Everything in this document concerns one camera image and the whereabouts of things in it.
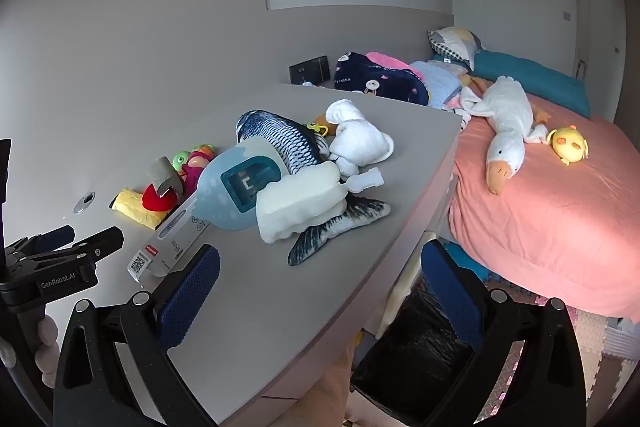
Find yellow green rattle toy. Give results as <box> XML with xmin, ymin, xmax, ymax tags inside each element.
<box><xmin>306</xmin><ymin>116</ymin><xmax>337</xmax><ymax>136</ymax></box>

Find navy printed blanket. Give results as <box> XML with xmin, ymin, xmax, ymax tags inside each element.
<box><xmin>334</xmin><ymin>52</ymin><xmax>432</xmax><ymax>106</ymax></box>

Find yellow cloth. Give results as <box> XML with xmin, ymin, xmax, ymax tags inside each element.
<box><xmin>110</xmin><ymin>188</ymin><xmax>166</xmax><ymax>228</ymax></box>

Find checked patchwork pillow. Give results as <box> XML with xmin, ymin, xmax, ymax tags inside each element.
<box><xmin>427</xmin><ymin>27</ymin><xmax>485</xmax><ymax>70</ymax></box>

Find white plastic clip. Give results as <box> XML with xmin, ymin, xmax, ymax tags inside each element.
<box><xmin>342</xmin><ymin>168</ymin><xmax>386</xmax><ymax>194</ymax></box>

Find bed with pink sheet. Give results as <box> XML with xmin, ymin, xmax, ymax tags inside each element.
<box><xmin>445</xmin><ymin>92</ymin><xmax>640</xmax><ymax>323</ymax></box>

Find white wardrobe door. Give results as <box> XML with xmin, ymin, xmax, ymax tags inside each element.
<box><xmin>575</xmin><ymin>0</ymin><xmax>628</xmax><ymax>122</ymax></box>

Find bin with black bag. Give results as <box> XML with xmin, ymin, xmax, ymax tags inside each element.
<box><xmin>350</xmin><ymin>287</ymin><xmax>483</xmax><ymax>427</ymax></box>

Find green and orange toy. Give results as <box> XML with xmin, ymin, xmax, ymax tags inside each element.
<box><xmin>172</xmin><ymin>146</ymin><xmax>217</xmax><ymax>171</ymax></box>

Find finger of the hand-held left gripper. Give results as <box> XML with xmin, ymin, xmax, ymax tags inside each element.
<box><xmin>5</xmin><ymin>224</ymin><xmax>76</xmax><ymax>258</ymax></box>
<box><xmin>55</xmin><ymin>227</ymin><xmax>125</xmax><ymax>268</ymax></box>

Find yellow chick plush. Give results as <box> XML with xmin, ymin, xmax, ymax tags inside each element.
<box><xmin>546</xmin><ymin>126</ymin><xmax>590</xmax><ymax>166</ymax></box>

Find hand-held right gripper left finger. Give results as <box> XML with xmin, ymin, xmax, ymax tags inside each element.
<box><xmin>52</xmin><ymin>244</ymin><xmax>221</xmax><ymax>427</ymax></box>

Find light blue blanket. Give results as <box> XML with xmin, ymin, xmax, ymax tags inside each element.
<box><xmin>410</xmin><ymin>61</ymin><xmax>468</xmax><ymax>110</ymax></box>

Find long white cardboard box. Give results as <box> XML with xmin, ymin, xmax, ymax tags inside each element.
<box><xmin>125</xmin><ymin>194</ymin><xmax>211</xmax><ymax>290</ymax></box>

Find pink plush toy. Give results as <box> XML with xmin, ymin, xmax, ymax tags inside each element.
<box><xmin>182</xmin><ymin>156</ymin><xmax>216</xmax><ymax>196</ymax></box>

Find black box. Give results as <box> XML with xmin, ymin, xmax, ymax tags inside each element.
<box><xmin>288</xmin><ymin>55</ymin><xmax>331</xmax><ymax>86</ymax></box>

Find white towel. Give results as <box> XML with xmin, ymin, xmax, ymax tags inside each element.
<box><xmin>325</xmin><ymin>99</ymin><xmax>396</xmax><ymax>178</ymax></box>

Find foam floor mats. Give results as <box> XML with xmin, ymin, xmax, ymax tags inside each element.
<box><xmin>390</xmin><ymin>242</ymin><xmax>640</xmax><ymax>427</ymax></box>

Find red toy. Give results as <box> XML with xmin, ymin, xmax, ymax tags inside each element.
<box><xmin>141</xmin><ymin>184</ymin><xmax>177</xmax><ymax>212</ymax></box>

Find pink cloth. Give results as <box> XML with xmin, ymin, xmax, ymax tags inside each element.
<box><xmin>365</xmin><ymin>52</ymin><xmax>416</xmax><ymax>72</ymax></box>

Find teal pillow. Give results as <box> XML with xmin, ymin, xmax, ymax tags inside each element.
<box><xmin>432</xmin><ymin>51</ymin><xmax>592</xmax><ymax>118</ymax></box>

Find white foam pad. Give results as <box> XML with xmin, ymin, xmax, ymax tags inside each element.
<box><xmin>256</xmin><ymin>161</ymin><xmax>348</xmax><ymax>244</ymax></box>

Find person's left hand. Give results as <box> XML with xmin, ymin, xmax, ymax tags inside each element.
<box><xmin>0</xmin><ymin>314</ymin><xmax>62</xmax><ymax>390</ymax></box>

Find blue carp plush toy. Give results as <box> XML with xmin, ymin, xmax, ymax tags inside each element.
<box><xmin>235</xmin><ymin>109</ymin><xmax>391</xmax><ymax>267</ymax></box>

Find white goose plush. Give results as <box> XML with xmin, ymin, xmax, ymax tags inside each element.
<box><xmin>459</xmin><ymin>76</ymin><xmax>551</xmax><ymax>196</ymax></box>

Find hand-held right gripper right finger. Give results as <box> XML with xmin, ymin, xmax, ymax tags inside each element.
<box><xmin>420</xmin><ymin>239</ymin><xmax>588</xmax><ymax>427</ymax></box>

